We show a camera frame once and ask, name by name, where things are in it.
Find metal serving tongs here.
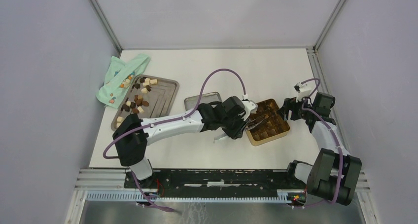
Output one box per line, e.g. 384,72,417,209
213,115,268,144

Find green patterned cloth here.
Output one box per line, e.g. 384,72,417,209
96,54,151,109

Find gold chocolate box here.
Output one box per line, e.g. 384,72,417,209
245,99,290,147

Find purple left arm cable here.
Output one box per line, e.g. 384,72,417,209
102,68,247,213

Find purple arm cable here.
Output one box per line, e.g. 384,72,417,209
102,68,247,213
299,78,344,208

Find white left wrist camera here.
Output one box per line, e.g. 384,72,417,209
242,94,258,120

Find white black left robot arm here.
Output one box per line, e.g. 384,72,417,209
112,96,258,188

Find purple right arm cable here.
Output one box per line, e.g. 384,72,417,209
299,78,344,208

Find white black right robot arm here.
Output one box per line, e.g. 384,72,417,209
278,93,362,206

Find metal chocolate tray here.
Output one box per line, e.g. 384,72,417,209
110,75,180,131

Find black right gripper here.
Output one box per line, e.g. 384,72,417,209
276,93,314,121

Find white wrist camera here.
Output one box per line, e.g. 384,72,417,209
294,82,313,102
242,94,258,120

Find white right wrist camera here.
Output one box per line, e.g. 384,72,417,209
294,82,313,102

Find silver box lid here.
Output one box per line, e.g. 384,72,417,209
184,92,222,111

